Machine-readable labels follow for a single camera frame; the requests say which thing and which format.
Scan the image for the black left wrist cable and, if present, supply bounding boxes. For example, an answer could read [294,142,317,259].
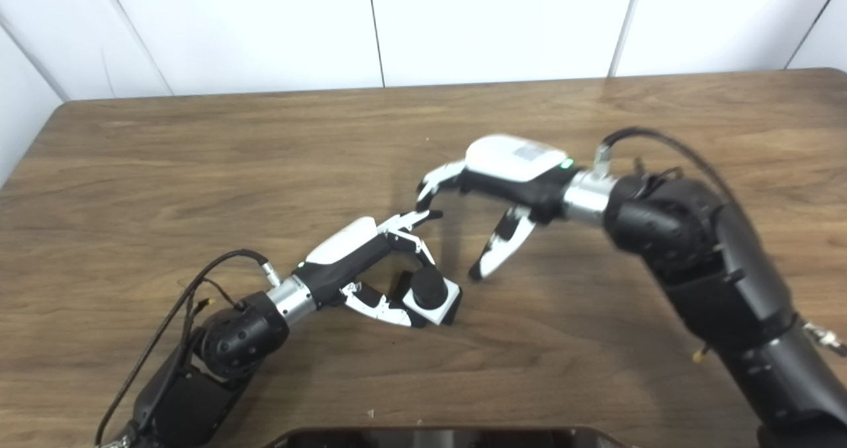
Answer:
[95,249,282,445]

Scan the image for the black robot torso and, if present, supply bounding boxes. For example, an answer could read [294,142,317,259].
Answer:
[261,427,636,448]

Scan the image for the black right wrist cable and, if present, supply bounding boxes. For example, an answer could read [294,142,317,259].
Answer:
[594,127,742,204]

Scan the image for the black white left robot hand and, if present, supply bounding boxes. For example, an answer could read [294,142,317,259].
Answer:
[294,210,444,328]

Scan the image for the thin left wrist wires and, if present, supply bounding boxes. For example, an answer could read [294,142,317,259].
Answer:
[177,277,240,349]

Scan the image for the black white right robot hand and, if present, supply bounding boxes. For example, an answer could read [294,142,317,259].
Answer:
[416,135,575,283]

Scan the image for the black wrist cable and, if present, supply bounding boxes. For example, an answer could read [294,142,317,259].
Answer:
[95,249,282,445]
[594,127,742,204]

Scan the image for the thin wrist wires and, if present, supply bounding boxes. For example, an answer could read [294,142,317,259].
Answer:
[177,277,240,349]
[632,159,684,187]

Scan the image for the white square piece with hole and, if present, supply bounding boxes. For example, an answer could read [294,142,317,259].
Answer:
[402,277,462,325]

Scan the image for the black peg with square base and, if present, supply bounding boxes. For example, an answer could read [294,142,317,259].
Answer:
[394,265,462,326]

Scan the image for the thin right wrist wires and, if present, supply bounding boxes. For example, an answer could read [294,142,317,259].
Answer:
[632,159,684,187]

